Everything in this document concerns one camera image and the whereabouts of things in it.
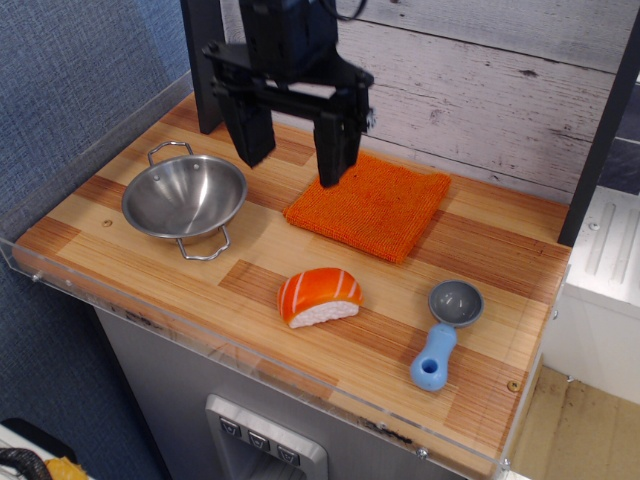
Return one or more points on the white ribbed side unit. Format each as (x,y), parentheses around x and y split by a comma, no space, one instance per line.
(593,333)

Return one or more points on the grey toy fridge cabinet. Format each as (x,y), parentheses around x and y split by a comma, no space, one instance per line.
(171,382)

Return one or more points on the blue grey toy scoop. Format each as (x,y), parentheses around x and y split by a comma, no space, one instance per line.
(454,304)

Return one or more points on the silver dispenser button panel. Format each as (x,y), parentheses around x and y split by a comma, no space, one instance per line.
(251,446)

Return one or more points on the dark right upright post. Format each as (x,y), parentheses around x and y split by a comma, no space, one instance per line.
(613,112)

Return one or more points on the orange knitted cloth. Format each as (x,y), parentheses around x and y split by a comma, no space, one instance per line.
(377,207)

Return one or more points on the orange salmon sushi toy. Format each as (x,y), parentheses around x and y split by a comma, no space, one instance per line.
(317,296)

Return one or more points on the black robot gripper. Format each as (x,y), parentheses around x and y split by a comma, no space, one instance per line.
(289,63)

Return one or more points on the silver metal bowl with handles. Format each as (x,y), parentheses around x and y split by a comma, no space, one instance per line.
(184,196)

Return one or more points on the clear acrylic guard rail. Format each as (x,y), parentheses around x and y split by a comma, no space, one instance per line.
(71,231)

